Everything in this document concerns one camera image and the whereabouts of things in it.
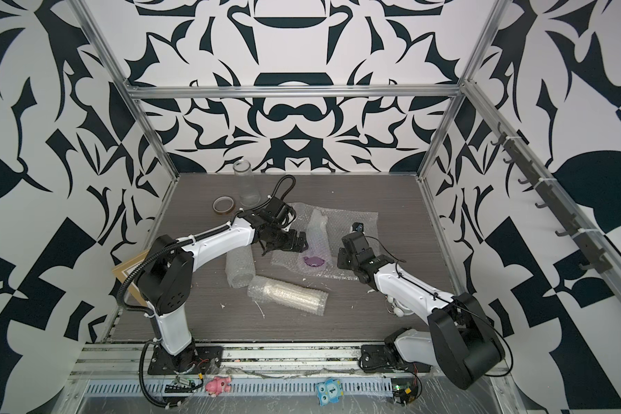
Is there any bubble-wrapped purple item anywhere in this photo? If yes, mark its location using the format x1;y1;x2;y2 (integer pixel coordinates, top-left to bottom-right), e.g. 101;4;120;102
302;209;331;270

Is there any clear glass vase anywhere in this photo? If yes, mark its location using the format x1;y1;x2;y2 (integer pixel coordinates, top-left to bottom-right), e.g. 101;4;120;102
233;160;262;209

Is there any bubble-wrapped roll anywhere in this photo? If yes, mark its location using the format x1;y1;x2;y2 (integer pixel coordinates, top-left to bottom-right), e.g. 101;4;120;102
225;246;256;289

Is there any bubble-wrapped cylinder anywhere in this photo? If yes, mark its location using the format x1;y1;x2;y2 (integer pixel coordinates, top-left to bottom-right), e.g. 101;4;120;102
248;276;329;316

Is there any purple blue glass vase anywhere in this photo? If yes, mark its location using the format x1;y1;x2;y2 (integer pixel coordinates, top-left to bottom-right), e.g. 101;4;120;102
303;256;326;268

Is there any bubble wrap around vase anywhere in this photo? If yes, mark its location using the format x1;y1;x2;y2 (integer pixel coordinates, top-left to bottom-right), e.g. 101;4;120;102
271;203;379;280

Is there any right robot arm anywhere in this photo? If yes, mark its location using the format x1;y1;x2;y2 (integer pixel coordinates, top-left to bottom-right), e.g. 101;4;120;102
338;231;514;390

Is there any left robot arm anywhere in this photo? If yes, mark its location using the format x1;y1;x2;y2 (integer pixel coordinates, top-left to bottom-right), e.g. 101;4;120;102
117;174;308;373

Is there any brown tape roll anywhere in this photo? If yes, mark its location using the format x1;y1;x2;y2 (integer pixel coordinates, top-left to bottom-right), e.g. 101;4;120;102
211;196;236;215

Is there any white alarm clock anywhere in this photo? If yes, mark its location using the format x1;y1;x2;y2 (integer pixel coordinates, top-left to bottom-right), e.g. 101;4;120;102
386;296;415;317

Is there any blue toy figure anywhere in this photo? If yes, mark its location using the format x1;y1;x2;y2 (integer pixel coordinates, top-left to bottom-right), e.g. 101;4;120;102
315;379;343;406

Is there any right circuit board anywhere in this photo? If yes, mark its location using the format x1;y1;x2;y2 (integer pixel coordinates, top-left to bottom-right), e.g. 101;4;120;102
392;378;423;405

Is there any circuit board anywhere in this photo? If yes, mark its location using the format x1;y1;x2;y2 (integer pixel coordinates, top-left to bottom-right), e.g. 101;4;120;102
164;376;205;393
392;378;423;405

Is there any pink toy figure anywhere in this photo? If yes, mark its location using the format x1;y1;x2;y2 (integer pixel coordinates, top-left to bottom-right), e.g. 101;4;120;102
205;376;232;398

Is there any left circuit board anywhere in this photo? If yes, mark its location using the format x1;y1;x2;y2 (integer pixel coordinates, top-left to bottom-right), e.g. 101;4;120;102
164;376;205;393

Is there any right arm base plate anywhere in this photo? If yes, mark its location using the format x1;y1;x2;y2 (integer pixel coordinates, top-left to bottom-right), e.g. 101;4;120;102
358;344;431;374

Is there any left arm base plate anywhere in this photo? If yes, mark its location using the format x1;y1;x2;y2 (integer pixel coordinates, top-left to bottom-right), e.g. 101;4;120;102
147;344;224;375

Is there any white perforated cable duct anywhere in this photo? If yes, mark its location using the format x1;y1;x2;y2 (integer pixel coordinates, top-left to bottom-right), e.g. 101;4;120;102
85;377;393;398

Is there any wooden picture frame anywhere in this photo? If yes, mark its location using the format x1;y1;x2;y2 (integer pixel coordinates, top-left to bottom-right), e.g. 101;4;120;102
111;250;151;309

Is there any black corrugated cable hose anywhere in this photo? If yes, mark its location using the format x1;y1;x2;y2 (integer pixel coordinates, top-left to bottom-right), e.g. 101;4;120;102
136;338;187;410

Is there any black hook rail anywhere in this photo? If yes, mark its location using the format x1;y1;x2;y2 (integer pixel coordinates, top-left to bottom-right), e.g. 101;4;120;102
493;132;613;274

